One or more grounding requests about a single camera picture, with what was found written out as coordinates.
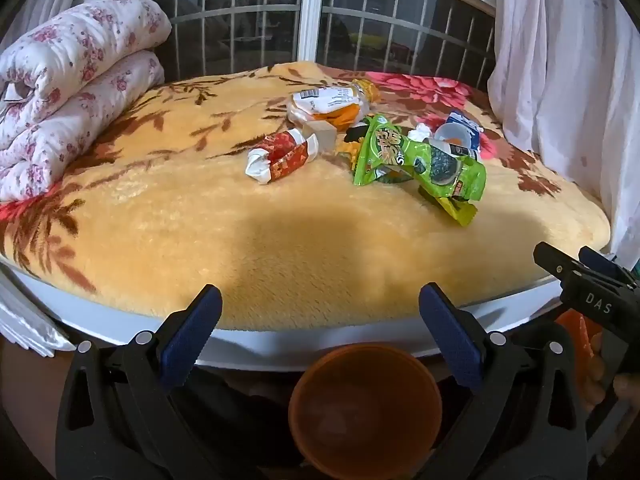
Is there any green seaweed snack wrapper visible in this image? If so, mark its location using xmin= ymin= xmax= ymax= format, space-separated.
xmin=411 ymin=140 xmax=487 ymax=226

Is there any blue white milk carton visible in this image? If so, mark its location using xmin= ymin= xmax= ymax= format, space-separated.
xmin=434 ymin=110 xmax=484 ymax=159

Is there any white tissue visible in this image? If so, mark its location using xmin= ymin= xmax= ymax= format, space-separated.
xmin=407 ymin=122 xmax=433 ymax=142

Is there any green snack bag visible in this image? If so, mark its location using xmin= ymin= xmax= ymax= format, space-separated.
xmin=337 ymin=114 xmax=411 ymax=186

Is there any orange white snack bag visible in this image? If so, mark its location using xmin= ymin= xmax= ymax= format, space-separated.
xmin=286 ymin=79 xmax=380 ymax=131

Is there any red white wrapper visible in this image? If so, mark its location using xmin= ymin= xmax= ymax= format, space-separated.
xmin=245 ymin=128 xmax=319 ymax=184

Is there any orange plastic trash bin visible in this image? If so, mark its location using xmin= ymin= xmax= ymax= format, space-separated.
xmin=288 ymin=344 xmax=442 ymax=479

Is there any right human hand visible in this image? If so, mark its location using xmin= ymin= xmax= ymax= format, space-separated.
xmin=579 ymin=331 xmax=640 ymax=413

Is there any orange plastic bag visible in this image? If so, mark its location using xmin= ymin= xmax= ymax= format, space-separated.
xmin=555 ymin=309 xmax=602 ymax=387

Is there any white sheer curtain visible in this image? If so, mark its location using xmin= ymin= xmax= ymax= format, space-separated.
xmin=488 ymin=0 xmax=639 ymax=269

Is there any yellow floral fleece blanket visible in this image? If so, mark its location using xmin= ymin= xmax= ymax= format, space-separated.
xmin=1 ymin=62 xmax=611 ymax=330

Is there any folded floral white quilt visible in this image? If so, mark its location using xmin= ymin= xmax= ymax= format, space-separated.
xmin=1 ymin=0 xmax=171 ymax=202

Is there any white window frame with bars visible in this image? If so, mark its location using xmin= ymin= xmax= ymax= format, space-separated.
xmin=81 ymin=0 xmax=499 ymax=92

